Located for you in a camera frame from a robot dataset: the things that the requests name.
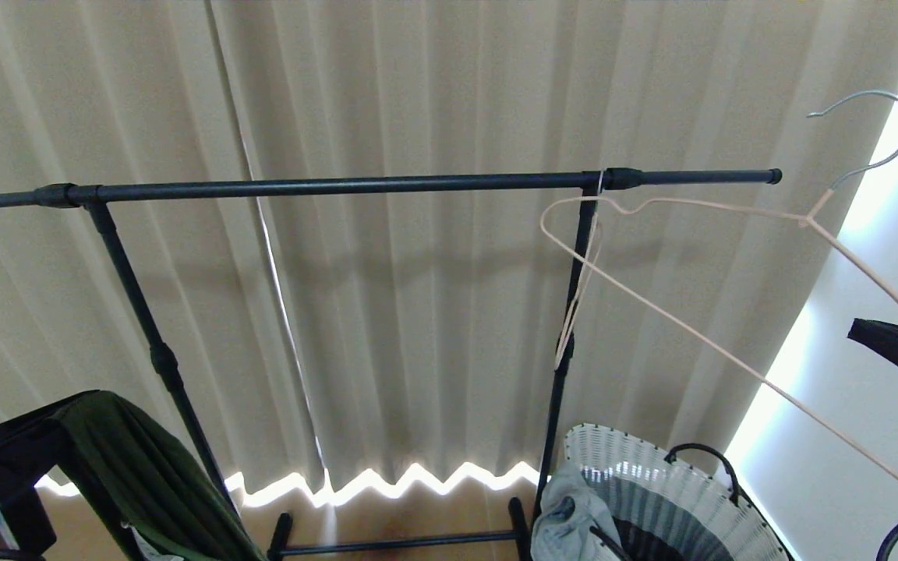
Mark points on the green shirt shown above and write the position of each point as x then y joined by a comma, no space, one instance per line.
145,475

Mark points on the pink clothes hanger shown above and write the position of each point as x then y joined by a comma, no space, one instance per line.
574,315
870,273

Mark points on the black clothes rack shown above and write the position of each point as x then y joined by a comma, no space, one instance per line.
340,187

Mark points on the white laundry basket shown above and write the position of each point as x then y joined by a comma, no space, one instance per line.
667,483

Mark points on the pale grey garment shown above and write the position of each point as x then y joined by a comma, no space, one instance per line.
566,522

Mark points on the beige curtain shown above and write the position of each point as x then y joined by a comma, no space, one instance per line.
418,93

